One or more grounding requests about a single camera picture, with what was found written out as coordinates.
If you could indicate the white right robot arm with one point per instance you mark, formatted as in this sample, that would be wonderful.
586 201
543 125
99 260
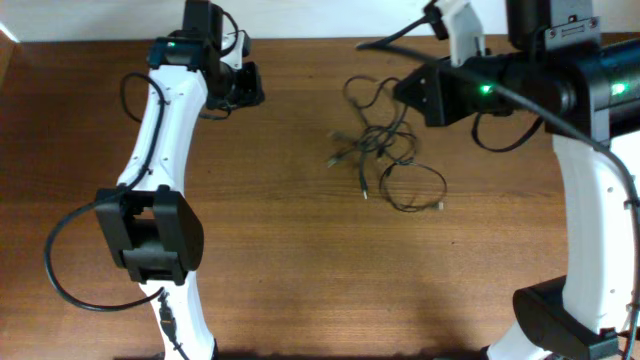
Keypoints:
586 96

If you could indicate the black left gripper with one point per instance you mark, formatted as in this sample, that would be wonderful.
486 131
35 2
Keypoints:
251 83

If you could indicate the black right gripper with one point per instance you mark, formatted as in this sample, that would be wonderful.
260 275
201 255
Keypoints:
442 103

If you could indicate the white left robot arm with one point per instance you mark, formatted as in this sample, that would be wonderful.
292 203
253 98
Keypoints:
199 71

